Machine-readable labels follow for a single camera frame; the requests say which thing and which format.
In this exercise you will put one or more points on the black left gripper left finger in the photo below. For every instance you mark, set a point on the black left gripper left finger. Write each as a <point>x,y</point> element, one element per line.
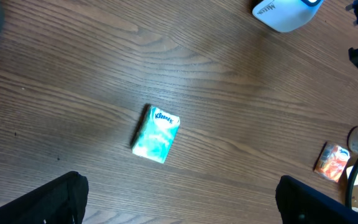
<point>62,200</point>

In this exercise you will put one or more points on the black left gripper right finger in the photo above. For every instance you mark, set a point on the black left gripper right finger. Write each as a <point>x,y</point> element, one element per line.
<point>300,204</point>

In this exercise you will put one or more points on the orange tissue packet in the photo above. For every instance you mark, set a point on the orange tissue packet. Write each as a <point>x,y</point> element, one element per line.
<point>332,161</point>

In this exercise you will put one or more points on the green Kleenex tissue pack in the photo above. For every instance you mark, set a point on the green Kleenex tissue pack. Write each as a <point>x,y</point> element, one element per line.
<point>156,134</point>

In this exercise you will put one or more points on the white barcode scanner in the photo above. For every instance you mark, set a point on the white barcode scanner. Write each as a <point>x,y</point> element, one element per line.
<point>286,15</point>

